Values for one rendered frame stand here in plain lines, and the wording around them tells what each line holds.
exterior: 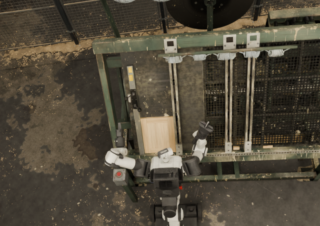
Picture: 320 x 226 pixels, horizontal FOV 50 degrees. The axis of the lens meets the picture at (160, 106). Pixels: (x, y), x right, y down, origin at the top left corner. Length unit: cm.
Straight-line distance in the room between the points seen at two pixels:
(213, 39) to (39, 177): 294
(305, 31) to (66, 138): 325
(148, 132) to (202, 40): 106
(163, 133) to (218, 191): 124
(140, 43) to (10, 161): 281
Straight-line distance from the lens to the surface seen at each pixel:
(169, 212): 312
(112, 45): 291
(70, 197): 452
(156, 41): 285
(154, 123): 330
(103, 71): 307
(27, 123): 518
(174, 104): 312
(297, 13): 330
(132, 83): 309
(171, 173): 286
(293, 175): 426
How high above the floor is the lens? 409
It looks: 59 degrees down
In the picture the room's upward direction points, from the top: 12 degrees counter-clockwise
